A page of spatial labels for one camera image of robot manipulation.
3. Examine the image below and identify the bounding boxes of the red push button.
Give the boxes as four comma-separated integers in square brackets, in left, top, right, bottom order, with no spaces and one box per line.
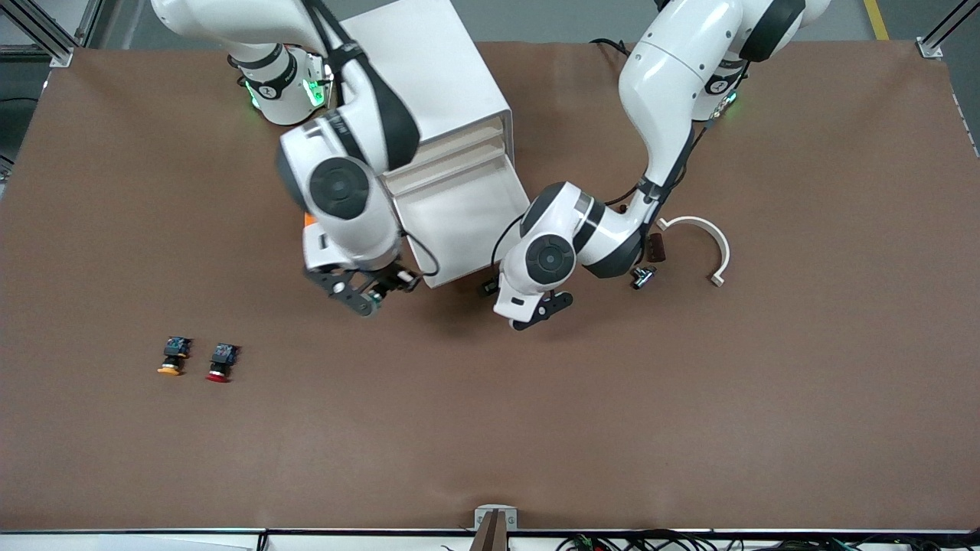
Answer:
[204,343,241,384]

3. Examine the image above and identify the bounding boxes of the yellow push button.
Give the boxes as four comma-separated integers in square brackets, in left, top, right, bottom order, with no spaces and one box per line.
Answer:
[157,336,193,377]

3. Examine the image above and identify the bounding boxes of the brown table cover mat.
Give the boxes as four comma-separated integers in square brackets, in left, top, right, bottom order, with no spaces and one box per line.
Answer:
[0,38,980,533]

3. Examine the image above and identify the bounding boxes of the grey table edge bracket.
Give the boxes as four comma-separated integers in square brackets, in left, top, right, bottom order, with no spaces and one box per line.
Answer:
[473,504,519,532]

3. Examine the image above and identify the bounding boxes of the white curved plastic bracket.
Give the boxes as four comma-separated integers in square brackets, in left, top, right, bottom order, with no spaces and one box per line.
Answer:
[656,216,731,289]

